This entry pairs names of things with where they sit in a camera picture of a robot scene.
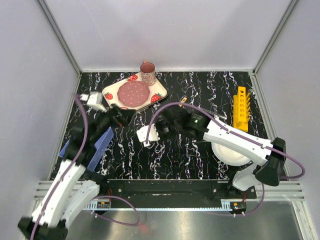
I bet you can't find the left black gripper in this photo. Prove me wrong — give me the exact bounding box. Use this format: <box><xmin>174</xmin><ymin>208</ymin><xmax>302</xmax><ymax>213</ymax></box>
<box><xmin>89</xmin><ymin>103</ymin><xmax>137</xmax><ymax>144</ymax></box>

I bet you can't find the yellow test tube rack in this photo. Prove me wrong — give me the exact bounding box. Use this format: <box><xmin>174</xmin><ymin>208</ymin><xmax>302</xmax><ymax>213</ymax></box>
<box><xmin>232</xmin><ymin>86</ymin><xmax>251</xmax><ymax>133</ymax></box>

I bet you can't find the glass test tube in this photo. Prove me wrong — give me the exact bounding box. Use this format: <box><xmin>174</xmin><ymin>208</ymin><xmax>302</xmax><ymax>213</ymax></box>
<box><xmin>200</xmin><ymin>107</ymin><xmax>228</xmax><ymax>120</ymax></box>

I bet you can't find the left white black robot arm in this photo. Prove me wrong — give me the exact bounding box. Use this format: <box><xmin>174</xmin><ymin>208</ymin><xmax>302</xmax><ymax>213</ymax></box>
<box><xmin>17</xmin><ymin>104</ymin><xmax>136</xmax><ymax>240</ymax></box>

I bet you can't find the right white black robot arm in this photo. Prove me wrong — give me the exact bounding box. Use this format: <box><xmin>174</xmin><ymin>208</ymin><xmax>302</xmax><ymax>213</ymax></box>
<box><xmin>151</xmin><ymin>103</ymin><xmax>287</xmax><ymax>199</ymax></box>

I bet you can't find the wooden clothespin clamp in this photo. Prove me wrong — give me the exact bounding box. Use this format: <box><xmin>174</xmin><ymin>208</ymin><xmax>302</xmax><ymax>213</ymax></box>
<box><xmin>179</xmin><ymin>97</ymin><xmax>188</xmax><ymax>108</ymax></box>

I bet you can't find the strawberry pattern tray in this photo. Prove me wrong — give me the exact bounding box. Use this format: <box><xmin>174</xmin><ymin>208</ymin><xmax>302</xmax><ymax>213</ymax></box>
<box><xmin>102</xmin><ymin>72</ymin><xmax>168</xmax><ymax>111</ymax></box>

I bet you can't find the pink dotted plate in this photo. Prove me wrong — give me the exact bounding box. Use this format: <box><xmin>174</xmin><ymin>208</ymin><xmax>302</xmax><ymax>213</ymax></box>
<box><xmin>117</xmin><ymin>80</ymin><xmax>150</xmax><ymax>108</ymax></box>

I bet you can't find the blue plastic bin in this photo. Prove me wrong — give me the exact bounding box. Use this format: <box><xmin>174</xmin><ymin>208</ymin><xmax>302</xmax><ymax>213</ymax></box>
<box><xmin>59</xmin><ymin>127</ymin><xmax>114</xmax><ymax>174</ymax></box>

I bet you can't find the pink floral mug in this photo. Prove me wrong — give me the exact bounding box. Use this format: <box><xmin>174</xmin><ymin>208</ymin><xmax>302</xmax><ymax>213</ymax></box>
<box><xmin>140</xmin><ymin>60</ymin><xmax>156</xmax><ymax>86</ymax></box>

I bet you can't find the white paper plate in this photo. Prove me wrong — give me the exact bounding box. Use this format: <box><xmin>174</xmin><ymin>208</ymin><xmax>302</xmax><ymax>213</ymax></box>
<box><xmin>211</xmin><ymin>142</ymin><xmax>251</xmax><ymax>167</ymax></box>

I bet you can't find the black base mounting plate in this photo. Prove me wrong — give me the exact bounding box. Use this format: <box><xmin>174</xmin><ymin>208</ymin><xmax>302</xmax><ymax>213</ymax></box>
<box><xmin>96</xmin><ymin>178</ymin><xmax>257</xmax><ymax>200</ymax></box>

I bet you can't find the right controller box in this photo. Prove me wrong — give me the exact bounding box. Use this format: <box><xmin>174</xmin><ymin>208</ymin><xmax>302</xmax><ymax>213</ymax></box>
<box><xmin>231</xmin><ymin>201</ymin><xmax>247</xmax><ymax>212</ymax></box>

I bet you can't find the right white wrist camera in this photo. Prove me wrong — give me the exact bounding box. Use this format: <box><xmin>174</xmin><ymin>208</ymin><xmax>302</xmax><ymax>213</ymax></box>
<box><xmin>136</xmin><ymin>123</ymin><xmax>160</xmax><ymax>147</ymax></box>

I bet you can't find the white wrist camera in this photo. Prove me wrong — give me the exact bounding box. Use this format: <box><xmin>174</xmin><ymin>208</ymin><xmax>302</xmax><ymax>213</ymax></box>
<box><xmin>79</xmin><ymin>91</ymin><xmax>109</xmax><ymax>112</ymax></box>
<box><xmin>136</xmin><ymin>123</ymin><xmax>160</xmax><ymax>147</ymax></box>

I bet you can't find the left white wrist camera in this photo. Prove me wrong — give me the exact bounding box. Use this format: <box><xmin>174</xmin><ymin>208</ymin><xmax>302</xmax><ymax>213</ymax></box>
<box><xmin>79</xmin><ymin>91</ymin><xmax>109</xmax><ymax>112</ymax></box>

